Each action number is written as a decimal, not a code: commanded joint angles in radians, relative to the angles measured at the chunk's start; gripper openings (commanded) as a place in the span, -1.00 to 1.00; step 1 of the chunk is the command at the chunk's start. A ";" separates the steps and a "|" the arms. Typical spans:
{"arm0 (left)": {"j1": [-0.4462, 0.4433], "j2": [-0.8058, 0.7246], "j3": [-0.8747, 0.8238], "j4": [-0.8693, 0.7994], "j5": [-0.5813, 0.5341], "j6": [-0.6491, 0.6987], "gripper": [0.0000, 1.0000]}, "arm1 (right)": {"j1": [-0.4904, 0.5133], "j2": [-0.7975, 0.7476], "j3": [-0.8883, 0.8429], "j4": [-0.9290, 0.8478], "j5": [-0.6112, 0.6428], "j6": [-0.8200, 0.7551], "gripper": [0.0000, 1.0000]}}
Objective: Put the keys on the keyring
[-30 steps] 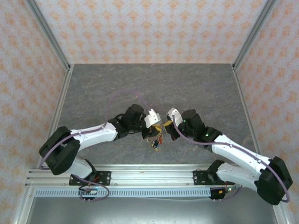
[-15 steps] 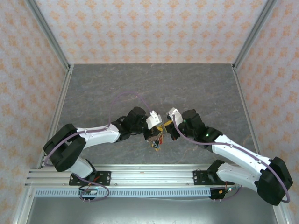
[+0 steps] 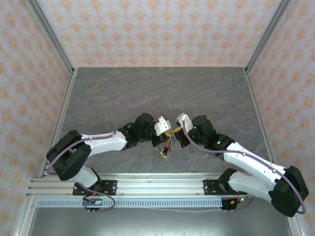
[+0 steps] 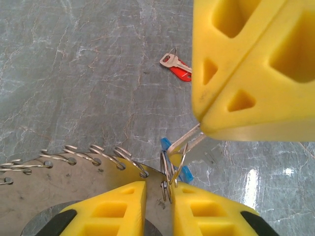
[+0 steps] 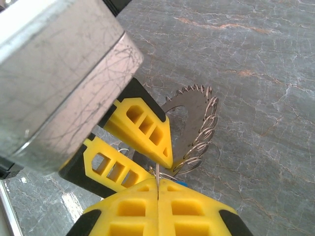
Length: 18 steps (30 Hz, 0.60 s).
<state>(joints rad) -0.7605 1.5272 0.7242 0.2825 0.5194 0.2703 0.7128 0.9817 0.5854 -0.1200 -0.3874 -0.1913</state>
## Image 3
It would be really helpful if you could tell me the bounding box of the aluminium table side rail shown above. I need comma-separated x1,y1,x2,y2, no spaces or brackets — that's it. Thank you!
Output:
244,68,278,170
39,67,79,177

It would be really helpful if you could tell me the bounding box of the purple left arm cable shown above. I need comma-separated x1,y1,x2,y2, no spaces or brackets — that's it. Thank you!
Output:
46,96,160,213

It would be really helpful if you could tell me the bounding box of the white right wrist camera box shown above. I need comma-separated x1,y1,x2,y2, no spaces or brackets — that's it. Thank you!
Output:
174,113,193,134

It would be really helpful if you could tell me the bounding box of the brown key ring with tags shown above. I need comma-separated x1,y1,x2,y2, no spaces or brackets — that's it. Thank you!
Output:
155,134,174,160

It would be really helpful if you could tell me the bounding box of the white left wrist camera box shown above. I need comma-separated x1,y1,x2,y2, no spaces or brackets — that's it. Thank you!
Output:
154,116,172,136

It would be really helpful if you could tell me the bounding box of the aluminium base frame rail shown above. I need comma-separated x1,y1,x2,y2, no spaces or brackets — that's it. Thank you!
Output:
26,172,273,198

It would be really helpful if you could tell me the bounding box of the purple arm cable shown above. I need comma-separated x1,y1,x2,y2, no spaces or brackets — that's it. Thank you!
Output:
181,121,307,214
46,96,160,213

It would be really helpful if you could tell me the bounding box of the slotted grey cable duct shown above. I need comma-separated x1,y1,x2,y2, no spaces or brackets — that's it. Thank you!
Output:
36,198,223,208

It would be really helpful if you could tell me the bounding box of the aluminium corner post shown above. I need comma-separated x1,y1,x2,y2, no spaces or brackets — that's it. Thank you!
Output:
245,0,294,76
26,0,75,76

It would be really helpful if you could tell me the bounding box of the grey metal sheet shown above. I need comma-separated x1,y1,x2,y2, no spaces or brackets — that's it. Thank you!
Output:
27,207,293,236

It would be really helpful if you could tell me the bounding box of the aluminium frame leg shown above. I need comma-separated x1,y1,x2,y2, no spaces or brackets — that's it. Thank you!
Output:
13,196,37,236
287,213,306,236

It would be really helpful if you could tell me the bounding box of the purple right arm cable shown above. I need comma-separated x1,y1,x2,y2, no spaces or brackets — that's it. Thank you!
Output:
181,121,307,214

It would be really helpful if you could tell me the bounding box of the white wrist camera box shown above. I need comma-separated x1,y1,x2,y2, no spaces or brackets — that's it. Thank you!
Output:
174,113,193,134
154,116,172,136

